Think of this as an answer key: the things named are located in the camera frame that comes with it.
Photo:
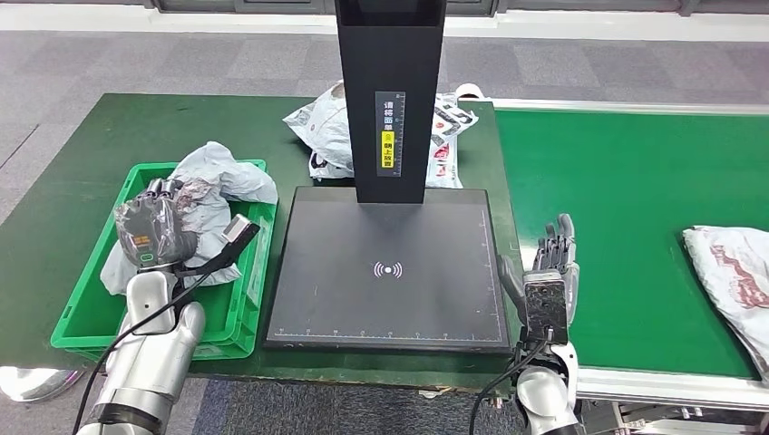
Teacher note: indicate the black inbound scanning machine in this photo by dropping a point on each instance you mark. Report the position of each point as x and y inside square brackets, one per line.
[390, 60]

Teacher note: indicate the white tape roll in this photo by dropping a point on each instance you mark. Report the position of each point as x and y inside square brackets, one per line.
[470, 91]

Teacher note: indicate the white bag with black print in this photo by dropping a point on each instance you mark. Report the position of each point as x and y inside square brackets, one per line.
[324, 126]

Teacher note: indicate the green plastic crate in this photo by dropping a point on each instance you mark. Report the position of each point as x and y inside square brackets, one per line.
[78, 312]

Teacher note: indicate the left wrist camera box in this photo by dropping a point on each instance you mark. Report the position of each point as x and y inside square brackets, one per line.
[237, 231]

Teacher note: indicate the label strip with yellow patch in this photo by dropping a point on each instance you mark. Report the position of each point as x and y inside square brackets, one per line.
[390, 156]

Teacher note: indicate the green conveyor belt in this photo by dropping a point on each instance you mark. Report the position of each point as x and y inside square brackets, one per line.
[601, 210]

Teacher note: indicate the aluminium conveyor frame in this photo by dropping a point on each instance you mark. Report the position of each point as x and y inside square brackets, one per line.
[631, 384]

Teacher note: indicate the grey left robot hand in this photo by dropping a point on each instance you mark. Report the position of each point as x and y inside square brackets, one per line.
[150, 231]

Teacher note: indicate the white bag with red print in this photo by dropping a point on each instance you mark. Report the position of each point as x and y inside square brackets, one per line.
[444, 168]

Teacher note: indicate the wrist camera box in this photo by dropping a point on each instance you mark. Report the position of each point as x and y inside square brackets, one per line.
[545, 306]
[237, 231]

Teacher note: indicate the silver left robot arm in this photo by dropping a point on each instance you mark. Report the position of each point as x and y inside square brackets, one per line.
[150, 360]

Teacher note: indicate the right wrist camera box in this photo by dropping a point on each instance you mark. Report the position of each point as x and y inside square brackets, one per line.
[545, 306]

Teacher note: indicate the grey window frame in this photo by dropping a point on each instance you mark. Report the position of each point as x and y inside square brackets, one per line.
[240, 6]

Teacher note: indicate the grey parcel bag red print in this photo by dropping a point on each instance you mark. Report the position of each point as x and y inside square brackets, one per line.
[733, 282]
[210, 174]

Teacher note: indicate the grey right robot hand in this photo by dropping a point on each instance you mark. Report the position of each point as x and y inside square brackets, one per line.
[555, 246]

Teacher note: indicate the chrome round stand base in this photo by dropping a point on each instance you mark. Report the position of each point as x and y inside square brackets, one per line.
[36, 381]

